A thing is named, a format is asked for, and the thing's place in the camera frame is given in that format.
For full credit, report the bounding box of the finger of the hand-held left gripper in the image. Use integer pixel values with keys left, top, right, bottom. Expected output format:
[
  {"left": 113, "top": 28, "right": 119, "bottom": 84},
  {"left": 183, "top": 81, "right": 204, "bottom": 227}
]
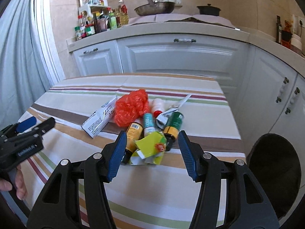
[
  {"left": 14, "top": 117, "right": 56, "bottom": 144},
  {"left": 10, "top": 117, "right": 37, "bottom": 134}
]

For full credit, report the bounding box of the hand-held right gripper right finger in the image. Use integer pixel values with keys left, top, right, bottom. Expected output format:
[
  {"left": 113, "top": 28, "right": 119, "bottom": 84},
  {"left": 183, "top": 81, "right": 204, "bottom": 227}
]
[{"left": 178, "top": 130, "right": 280, "bottom": 229}]

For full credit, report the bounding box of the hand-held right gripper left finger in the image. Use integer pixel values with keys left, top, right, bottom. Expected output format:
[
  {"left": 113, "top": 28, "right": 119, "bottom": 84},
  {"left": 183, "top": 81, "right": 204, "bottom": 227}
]
[{"left": 27, "top": 131, "right": 128, "bottom": 229}]

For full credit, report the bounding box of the amber bottle yellow label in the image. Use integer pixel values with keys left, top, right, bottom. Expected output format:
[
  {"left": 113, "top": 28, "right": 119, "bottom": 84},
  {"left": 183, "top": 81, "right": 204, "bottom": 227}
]
[{"left": 121, "top": 122, "right": 143, "bottom": 165}]

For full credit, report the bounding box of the yellow-green crushed carton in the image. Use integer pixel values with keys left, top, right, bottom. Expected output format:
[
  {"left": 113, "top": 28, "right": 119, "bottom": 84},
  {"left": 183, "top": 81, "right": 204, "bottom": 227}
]
[{"left": 129, "top": 132, "right": 167, "bottom": 166}]

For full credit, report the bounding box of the dark green bottle yellow label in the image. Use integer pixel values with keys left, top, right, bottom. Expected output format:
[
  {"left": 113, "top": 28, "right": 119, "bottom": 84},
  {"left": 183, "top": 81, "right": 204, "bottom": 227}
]
[{"left": 163, "top": 112, "right": 185, "bottom": 152}]

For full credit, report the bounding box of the white and black box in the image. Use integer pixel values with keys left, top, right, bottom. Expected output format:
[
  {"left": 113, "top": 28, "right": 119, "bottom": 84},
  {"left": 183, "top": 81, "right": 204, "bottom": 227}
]
[{"left": 81, "top": 95, "right": 118, "bottom": 139}]

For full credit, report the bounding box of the small teal bottle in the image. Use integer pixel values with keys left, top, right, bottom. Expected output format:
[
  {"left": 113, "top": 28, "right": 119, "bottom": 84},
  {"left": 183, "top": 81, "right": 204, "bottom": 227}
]
[{"left": 142, "top": 113, "right": 156, "bottom": 136}]

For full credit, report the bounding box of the red mesh bag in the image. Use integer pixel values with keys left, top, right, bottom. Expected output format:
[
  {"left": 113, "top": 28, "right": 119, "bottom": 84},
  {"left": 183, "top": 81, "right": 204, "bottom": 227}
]
[{"left": 114, "top": 89, "right": 148, "bottom": 127}]

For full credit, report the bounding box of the silver wrapper with string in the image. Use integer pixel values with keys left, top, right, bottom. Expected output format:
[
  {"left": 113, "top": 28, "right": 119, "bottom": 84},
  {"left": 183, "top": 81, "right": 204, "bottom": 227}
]
[{"left": 156, "top": 94, "right": 192, "bottom": 129}]

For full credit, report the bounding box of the small white bottle red cap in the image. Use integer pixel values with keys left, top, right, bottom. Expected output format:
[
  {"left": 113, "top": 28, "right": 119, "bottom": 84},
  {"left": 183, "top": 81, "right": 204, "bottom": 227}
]
[{"left": 152, "top": 98, "right": 166, "bottom": 117}]

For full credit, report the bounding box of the black trash bin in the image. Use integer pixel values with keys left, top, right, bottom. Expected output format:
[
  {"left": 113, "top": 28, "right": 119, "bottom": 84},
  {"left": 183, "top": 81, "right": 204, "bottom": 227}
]
[{"left": 246, "top": 134, "right": 302, "bottom": 221}]

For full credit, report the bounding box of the person's left hand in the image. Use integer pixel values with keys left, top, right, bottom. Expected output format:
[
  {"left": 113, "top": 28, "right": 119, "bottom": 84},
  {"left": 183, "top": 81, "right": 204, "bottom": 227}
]
[{"left": 0, "top": 169, "right": 26, "bottom": 201}]

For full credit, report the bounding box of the striped tablecloth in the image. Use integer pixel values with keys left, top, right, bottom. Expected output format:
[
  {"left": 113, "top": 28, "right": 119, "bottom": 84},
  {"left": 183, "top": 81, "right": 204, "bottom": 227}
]
[{"left": 18, "top": 73, "right": 247, "bottom": 229}]

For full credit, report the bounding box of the grey curtain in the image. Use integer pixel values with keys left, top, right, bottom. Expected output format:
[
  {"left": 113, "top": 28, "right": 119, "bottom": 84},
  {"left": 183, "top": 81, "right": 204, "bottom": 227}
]
[{"left": 0, "top": 0, "right": 65, "bottom": 129}]

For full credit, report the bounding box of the white kitchen cabinet unit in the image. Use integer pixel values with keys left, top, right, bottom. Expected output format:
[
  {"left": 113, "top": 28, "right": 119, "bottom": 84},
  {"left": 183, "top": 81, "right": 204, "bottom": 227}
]
[{"left": 67, "top": 20, "right": 305, "bottom": 220}]

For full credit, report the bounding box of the white spice rack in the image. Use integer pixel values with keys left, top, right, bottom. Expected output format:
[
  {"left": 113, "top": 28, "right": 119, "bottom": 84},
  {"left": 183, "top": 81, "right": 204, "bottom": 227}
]
[{"left": 79, "top": 5, "right": 105, "bottom": 17}]

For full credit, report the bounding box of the group of condiment bottles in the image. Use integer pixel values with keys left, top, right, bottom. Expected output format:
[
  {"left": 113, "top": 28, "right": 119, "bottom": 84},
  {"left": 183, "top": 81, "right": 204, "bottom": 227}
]
[{"left": 74, "top": 0, "right": 130, "bottom": 41}]

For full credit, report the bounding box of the pale stove cover cloth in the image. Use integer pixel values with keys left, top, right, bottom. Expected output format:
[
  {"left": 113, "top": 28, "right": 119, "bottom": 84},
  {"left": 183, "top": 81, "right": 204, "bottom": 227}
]
[{"left": 129, "top": 14, "right": 240, "bottom": 30}]

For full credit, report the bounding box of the black lidded pot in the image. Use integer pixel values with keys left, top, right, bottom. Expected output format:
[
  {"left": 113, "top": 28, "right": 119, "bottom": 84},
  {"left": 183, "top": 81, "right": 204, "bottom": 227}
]
[{"left": 197, "top": 4, "right": 222, "bottom": 15}]

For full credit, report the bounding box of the steel wok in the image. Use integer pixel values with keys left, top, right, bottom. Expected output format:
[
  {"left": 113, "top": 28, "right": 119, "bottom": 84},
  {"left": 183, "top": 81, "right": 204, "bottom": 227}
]
[{"left": 134, "top": 0, "right": 175, "bottom": 16}]

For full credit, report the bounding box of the dark olive oil bottle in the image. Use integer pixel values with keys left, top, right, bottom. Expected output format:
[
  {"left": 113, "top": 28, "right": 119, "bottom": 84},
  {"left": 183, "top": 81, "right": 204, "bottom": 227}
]
[{"left": 276, "top": 15, "right": 282, "bottom": 44}]

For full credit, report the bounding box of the white utensil canister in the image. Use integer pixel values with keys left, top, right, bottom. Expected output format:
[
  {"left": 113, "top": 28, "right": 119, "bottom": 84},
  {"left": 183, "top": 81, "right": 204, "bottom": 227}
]
[{"left": 291, "top": 14, "right": 302, "bottom": 53}]

